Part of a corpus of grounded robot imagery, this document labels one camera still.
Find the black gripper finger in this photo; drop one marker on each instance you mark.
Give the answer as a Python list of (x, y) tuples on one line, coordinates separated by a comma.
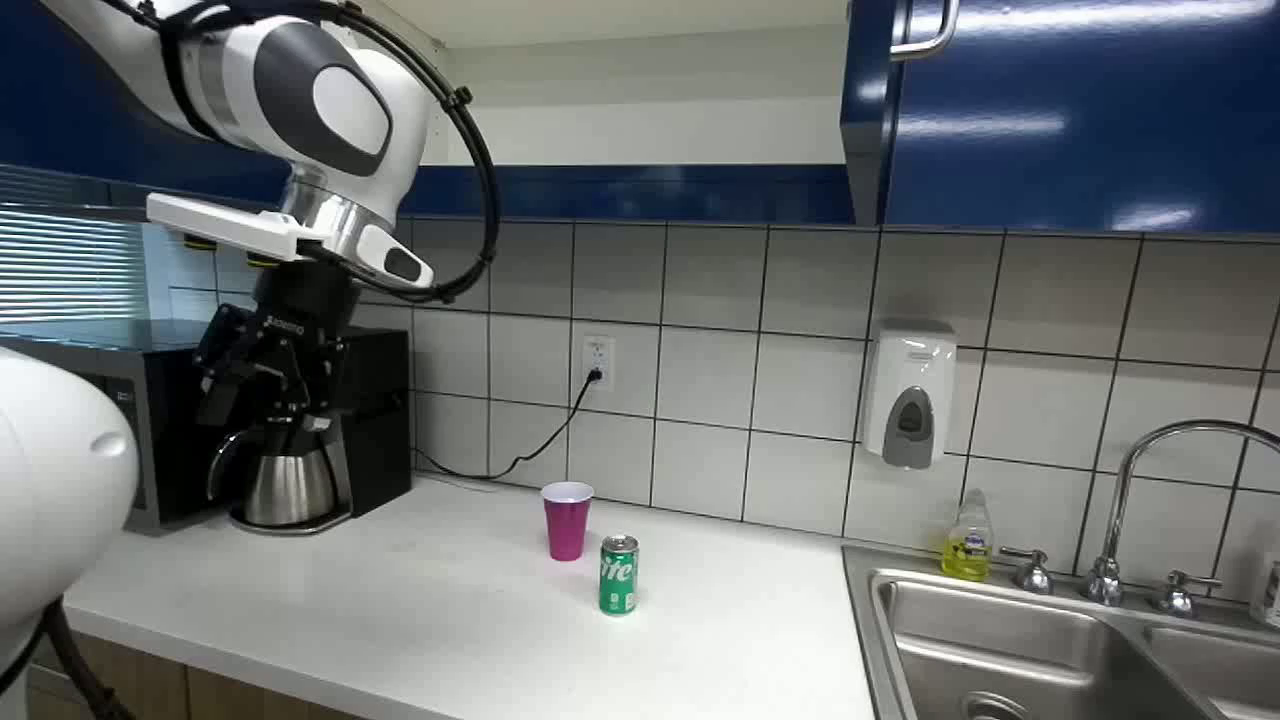
[(306, 382), (235, 361)]

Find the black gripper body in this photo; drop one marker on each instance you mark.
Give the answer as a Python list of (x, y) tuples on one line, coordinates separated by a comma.
[(310, 296)]

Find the green sprite can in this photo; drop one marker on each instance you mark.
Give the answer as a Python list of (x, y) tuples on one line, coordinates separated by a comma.
[(619, 578)]

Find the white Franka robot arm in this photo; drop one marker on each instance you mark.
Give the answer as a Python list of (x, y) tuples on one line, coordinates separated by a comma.
[(80, 453)]

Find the blue cabinet door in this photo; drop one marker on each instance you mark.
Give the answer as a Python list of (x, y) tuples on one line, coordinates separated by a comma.
[(1095, 122), (67, 127)]

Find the black coffee maker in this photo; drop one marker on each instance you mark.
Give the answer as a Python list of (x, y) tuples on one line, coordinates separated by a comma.
[(380, 413)]

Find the black microwave oven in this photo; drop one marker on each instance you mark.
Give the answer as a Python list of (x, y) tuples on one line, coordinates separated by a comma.
[(165, 442)]

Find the stainless steel carafe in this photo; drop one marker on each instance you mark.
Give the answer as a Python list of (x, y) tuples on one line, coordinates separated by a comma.
[(284, 484)]

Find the magenta plastic cup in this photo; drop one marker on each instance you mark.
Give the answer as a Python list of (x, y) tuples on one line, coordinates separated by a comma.
[(567, 523)]

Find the yellow dish soap bottle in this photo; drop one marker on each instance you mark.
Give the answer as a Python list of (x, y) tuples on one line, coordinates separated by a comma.
[(969, 544)]

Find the stainless steel double sink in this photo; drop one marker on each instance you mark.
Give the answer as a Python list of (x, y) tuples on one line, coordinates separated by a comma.
[(1012, 652)]

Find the chrome sink faucet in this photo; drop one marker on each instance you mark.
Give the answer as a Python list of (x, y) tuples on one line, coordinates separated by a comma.
[(1125, 482)]

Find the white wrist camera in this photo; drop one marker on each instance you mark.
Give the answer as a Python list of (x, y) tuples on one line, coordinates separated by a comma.
[(241, 227)]

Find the white wall outlet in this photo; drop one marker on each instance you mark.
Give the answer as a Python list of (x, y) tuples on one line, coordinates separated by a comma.
[(599, 352)]

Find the white interior wall cabinet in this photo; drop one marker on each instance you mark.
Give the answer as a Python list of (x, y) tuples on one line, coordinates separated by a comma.
[(640, 122)]

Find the white wall soap dispenser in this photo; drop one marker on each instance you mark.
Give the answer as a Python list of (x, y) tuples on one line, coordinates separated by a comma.
[(910, 395)]

